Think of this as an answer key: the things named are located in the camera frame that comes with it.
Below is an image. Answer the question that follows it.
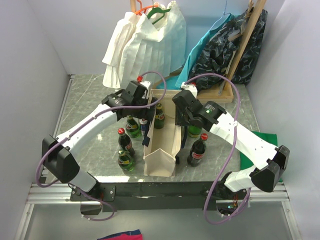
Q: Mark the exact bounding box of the green bottle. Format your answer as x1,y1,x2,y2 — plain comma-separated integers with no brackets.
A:
154,103,165,130
188,125,202,138
117,148,135,172
125,115,142,138

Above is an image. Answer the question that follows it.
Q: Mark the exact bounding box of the cream canvas tote bag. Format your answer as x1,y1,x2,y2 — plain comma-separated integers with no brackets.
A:
143,89,183,178

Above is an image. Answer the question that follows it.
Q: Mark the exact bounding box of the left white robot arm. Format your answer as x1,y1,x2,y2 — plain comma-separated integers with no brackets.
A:
42,80,156,201

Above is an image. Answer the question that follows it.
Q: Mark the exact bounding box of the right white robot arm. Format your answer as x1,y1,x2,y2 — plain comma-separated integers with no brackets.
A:
172,89,290,199

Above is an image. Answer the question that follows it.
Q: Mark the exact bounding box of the silver beverage can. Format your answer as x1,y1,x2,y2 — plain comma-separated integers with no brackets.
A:
139,118,148,137

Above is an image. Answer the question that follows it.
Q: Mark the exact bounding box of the teal shirt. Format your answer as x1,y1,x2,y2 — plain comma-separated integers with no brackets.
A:
166,13,236,90

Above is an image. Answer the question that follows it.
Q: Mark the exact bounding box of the wooden clothes rack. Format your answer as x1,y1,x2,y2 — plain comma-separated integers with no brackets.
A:
129,0,267,104

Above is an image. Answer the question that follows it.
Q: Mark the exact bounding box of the front right cola bottle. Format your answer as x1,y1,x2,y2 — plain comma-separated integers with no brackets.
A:
187,133,208,167

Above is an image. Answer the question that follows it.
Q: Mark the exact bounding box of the cola bottle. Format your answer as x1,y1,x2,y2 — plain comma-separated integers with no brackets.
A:
117,128,135,157
187,133,208,167

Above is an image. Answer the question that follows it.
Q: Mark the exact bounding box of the front left cola bottle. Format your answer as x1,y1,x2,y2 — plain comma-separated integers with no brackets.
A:
117,128,135,157

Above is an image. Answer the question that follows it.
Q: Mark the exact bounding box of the white pleated garment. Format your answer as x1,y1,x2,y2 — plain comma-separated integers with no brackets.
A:
102,0,187,89

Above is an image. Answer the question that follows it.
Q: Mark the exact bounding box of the dark patterned garment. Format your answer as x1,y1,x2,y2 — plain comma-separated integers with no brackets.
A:
188,9,268,85

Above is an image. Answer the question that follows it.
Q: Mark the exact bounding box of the green cloth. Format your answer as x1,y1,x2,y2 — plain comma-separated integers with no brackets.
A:
235,128,279,187

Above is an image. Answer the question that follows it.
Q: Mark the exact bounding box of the orange hanger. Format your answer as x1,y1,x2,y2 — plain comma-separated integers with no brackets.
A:
130,0,159,16

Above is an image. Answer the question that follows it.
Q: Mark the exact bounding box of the green hanger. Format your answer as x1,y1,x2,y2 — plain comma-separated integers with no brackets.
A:
146,5,172,25

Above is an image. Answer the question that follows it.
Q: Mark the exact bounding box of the black base beam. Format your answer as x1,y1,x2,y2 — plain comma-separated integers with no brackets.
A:
69,179,253,213

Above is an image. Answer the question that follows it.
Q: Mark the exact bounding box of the pink and blue cloth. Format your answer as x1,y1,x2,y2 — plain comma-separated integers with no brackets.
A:
97,229,143,240

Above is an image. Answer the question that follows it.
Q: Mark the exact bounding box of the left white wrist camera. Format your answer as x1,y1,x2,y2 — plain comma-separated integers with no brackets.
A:
136,75,152,91

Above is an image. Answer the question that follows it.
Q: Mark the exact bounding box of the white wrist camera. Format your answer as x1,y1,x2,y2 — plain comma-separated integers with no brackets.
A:
136,75,152,91
180,82,198,98

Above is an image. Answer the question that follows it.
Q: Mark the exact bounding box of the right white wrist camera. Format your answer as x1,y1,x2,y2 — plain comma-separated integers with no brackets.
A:
180,82,198,98

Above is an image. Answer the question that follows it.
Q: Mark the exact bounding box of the blue wire hanger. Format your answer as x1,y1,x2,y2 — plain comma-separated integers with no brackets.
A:
209,0,229,31

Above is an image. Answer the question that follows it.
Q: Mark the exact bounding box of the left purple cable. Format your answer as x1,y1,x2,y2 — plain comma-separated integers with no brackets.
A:
35,70,167,222

